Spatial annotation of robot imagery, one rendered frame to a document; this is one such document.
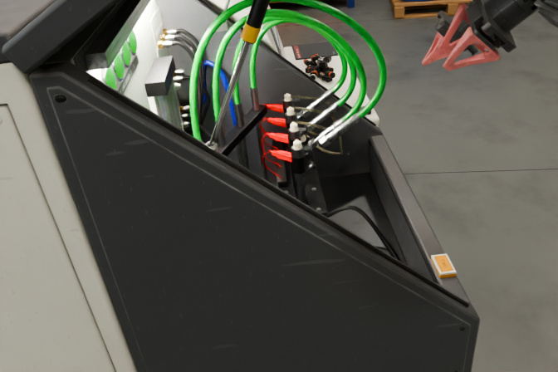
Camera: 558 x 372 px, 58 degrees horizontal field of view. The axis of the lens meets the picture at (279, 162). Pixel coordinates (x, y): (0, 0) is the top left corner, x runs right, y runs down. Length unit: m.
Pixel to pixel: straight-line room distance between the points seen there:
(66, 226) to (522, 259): 2.12
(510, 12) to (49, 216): 0.70
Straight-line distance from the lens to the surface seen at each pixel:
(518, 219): 2.76
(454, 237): 2.58
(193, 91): 0.98
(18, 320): 0.89
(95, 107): 0.63
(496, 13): 0.83
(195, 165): 0.65
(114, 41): 0.74
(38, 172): 0.70
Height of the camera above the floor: 1.64
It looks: 31 degrees down
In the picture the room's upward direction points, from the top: 6 degrees counter-clockwise
